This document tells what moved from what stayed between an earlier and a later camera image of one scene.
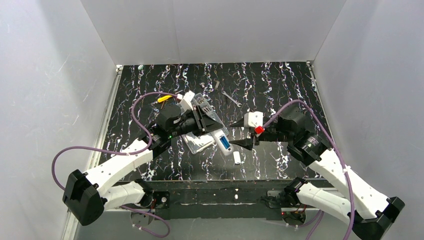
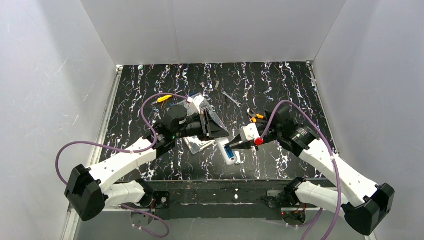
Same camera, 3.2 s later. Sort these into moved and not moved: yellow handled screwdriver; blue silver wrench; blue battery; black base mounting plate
Moved: blue battery
Not moved: yellow handled screwdriver; black base mounting plate; blue silver wrench
